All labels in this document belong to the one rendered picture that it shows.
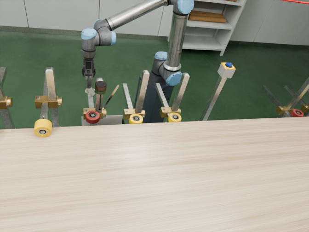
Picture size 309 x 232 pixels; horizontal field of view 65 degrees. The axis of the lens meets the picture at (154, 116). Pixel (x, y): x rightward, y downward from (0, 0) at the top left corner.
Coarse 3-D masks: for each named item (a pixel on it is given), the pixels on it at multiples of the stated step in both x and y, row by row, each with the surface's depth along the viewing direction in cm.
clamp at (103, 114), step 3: (84, 108) 147; (87, 108) 147; (90, 108) 148; (93, 108) 148; (102, 108) 150; (84, 111) 145; (87, 111) 145; (102, 111) 148; (105, 111) 148; (84, 114) 144; (102, 114) 147; (105, 114) 148; (84, 117) 146; (102, 117) 149
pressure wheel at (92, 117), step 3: (90, 111) 141; (93, 111) 141; (96, 111) 142; (87, 114) 139; (90, 114) 140; (93, 114) 139; (96, 114) 140; (99, 114) 141; (87, 117) 137; (90, 117) 137; (93, 117) 138; (96, 117) 138; (99, 117) 140; (87, 120) 138; (90, 120) 137; (93, 120) 137; (96, 120) 138; (90, 123) 138; (93, 123) 138
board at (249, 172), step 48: (0, 144) 115; (48, 144) 120; (96, 144) 126; (144, 144) 132; (192, 144) 139; (240, 144) 146; (288, 144) 155; (0, 192) 99; (48, 192) 103; (96, 192) 107; (144, 192) 111; (192, 192) 116; (240, 192) 121; (288, 192) 127
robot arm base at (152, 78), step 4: (152, 72) 222; (152, 76) 223; (156, 76) 221; (160, 76) 220; (152, 80) 223; (156, 80) 222; (160, 80) 222; (164, 80) 224; (160, 84) 224; (164, 84) 227
